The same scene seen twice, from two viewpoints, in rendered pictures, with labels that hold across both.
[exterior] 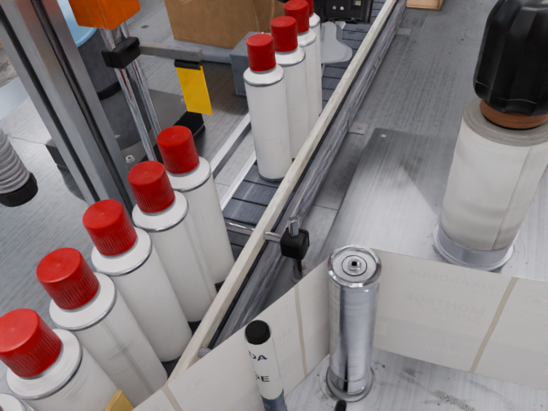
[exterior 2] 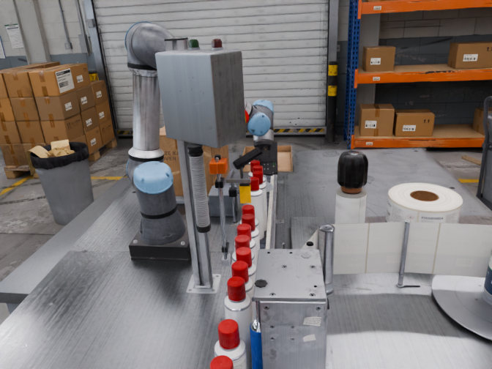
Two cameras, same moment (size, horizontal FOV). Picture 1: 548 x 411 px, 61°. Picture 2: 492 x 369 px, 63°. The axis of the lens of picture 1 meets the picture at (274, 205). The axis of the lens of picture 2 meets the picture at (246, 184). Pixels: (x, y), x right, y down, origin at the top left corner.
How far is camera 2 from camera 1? 69 cm
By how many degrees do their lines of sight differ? 29
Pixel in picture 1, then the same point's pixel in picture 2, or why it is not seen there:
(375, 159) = (297, 227)
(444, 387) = (358, 286)
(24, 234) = (133, 288)
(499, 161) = (352, 205)
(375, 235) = not seen: hidden behind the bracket
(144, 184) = (250, 219)
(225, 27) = not seen: hidden behind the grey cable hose
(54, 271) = (242, 239)
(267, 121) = (257, 211)
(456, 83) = (314, 199)
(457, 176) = (339, 215)
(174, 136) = (248, 207)
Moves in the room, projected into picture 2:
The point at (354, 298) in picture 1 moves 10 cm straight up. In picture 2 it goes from (329, 236) to (331, 198)
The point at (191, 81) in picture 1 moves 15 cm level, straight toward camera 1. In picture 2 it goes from (244, 190) to (277, 210)
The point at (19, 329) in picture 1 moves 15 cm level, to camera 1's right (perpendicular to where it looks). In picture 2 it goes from (245, 250) to (307, 233)
